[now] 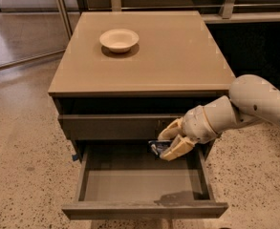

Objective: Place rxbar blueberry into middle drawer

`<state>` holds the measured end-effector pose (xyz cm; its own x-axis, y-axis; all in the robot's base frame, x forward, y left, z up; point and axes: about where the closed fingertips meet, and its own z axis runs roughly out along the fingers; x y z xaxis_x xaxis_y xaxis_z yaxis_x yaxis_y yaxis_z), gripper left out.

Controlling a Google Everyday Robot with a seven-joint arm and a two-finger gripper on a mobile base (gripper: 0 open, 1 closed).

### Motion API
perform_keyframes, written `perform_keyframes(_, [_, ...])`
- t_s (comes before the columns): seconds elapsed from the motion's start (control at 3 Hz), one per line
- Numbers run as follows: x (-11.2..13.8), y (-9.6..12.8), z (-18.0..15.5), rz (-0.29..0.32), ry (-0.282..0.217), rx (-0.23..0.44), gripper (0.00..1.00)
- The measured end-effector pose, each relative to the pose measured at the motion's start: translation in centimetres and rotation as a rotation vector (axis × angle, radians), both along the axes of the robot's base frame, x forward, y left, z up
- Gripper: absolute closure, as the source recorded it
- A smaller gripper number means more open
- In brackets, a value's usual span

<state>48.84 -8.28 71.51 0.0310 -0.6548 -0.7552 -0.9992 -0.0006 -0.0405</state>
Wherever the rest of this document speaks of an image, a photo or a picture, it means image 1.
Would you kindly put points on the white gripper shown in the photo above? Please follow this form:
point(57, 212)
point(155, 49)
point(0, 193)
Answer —
point(194, 124)

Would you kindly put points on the dark blue rxbar wrapper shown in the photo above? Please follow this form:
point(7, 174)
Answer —
point(157, 147)

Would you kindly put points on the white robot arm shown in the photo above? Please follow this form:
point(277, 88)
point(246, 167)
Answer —
point(250, 99)

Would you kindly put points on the open grey middle drawer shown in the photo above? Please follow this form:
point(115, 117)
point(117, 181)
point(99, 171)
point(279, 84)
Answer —
point(129, 182)

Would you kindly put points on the grey drawer cabinet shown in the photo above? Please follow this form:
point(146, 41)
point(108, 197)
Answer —
point(175, 66)

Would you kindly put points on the closed grey top drawer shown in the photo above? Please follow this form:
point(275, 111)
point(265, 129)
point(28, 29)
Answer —
point(114, 126)

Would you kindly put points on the blue tape piece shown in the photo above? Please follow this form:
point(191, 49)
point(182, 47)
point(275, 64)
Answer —
point(75, 157)

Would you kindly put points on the white ceramic bowl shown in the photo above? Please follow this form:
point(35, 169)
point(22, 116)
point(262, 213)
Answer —
point(119, 40)

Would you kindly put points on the metal window frame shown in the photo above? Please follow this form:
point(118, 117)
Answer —
point(65, 18)

